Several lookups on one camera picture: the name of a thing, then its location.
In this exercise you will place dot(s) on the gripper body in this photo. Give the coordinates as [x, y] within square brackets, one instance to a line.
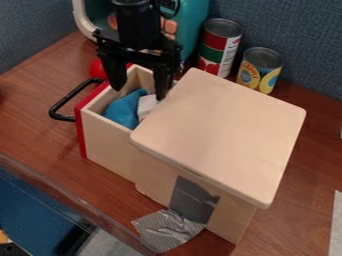
[133, 55]

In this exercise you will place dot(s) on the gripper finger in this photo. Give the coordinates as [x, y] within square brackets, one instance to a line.
[115, 73]
[164, 80]

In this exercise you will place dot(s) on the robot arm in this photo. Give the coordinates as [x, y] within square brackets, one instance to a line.
[133, 20]

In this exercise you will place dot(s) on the white object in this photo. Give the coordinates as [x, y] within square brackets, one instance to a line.
[146, 107]

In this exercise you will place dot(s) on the drawer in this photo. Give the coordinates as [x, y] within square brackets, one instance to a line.
[107, 140]

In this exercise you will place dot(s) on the blue cloth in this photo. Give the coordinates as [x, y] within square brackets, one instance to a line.
[124, 108]

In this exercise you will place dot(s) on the red green white can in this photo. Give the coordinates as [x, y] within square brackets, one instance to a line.
[218, 50]

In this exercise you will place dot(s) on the teal toy microwave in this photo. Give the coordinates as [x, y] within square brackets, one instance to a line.
[189, 23]

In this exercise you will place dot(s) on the yellow blue can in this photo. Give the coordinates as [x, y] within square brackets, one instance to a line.
[258, 71]

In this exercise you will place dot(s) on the silver duct tape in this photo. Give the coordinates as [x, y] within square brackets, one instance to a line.
[187, 206]

